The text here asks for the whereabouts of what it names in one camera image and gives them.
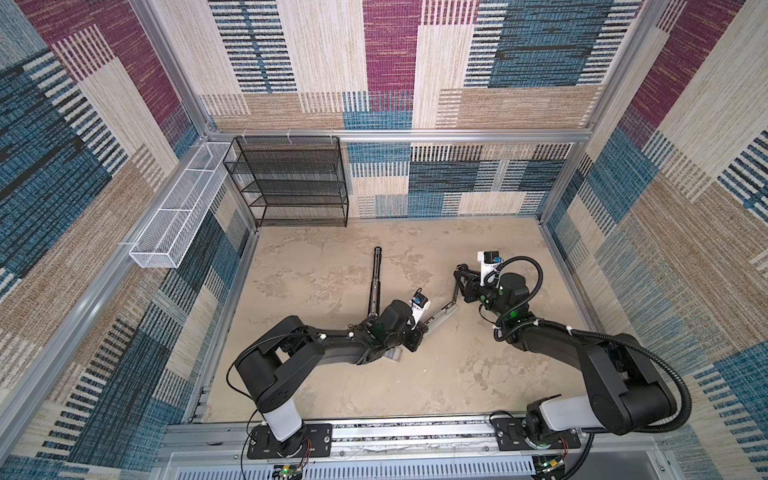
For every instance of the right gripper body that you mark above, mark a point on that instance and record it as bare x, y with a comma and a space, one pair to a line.
472, 291

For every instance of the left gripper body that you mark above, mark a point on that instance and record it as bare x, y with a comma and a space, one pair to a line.
411, 337

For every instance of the grey staple tray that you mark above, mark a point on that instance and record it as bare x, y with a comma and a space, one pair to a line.
394, 354

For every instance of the grey silver stapler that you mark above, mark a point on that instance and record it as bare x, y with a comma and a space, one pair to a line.
438, 318

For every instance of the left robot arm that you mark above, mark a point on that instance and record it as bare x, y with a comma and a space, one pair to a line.
274, 367

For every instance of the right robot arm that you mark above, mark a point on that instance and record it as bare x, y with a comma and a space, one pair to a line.
628, 388

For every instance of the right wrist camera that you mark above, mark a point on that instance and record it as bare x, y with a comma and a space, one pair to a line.
490, 261

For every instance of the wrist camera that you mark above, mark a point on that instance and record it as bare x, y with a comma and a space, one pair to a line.
490, 261
419, 305

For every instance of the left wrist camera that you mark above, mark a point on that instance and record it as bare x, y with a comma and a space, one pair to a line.
419, 305

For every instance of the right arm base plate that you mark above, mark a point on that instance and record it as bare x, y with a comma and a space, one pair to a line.
515, 433

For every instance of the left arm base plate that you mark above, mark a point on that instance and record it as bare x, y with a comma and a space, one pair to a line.
313, 439

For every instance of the black wire shelf rack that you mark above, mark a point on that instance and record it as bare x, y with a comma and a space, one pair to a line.
290, 181

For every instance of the aluminium front rail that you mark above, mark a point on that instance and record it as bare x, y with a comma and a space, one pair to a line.
467, 446

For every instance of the white mesh wall basket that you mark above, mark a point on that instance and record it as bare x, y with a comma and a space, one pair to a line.
166, 239

